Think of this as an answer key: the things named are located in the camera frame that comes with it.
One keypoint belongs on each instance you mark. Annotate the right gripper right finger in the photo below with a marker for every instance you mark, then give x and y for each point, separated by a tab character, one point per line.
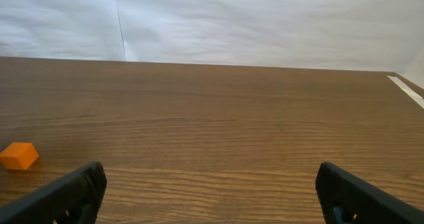
357	197

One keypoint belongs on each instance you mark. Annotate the orange cube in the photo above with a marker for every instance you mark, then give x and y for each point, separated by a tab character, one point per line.
18	156

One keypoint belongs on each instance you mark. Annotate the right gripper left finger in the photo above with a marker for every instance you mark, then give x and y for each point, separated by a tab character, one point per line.
66	197

